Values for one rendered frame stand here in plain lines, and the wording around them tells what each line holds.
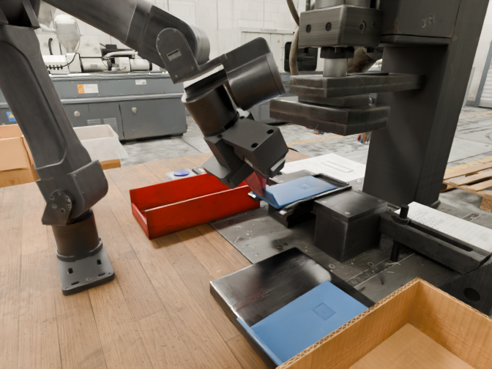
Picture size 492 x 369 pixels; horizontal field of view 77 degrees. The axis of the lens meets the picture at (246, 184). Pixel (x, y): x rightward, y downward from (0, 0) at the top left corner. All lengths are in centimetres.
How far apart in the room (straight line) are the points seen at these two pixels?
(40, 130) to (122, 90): 442
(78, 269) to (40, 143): 19
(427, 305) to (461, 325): 4
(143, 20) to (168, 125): 473
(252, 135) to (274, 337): 23
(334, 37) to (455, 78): 31
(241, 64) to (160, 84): 464
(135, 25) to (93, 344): 37
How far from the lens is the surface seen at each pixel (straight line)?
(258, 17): 807
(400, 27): 55
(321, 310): 42
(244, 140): 37
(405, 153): 73
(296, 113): 54
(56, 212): 53
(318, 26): 51
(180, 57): 39
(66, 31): 510
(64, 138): 51
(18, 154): 260
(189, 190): 72
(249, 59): 39
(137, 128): 501
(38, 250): 66
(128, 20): 42
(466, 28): 73
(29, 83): 50
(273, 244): 56
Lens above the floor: 121
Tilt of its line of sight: 22 degrees down
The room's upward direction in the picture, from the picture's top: straight up
